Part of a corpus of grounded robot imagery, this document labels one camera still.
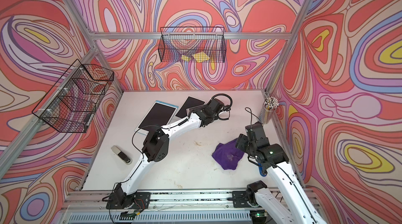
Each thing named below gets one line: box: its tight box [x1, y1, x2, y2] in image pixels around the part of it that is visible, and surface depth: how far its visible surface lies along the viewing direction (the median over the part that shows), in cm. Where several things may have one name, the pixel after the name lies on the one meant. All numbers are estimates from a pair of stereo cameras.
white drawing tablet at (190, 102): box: [175, 95, 207, 119], surface depth 114 cm
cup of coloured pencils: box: [260, 96, 279, 125], surface depth 92 cm
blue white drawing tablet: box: [134, 100, 179, 136], surface depth 107 cm
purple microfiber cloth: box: [211, 138, 245, 171], surface depth 85 cm
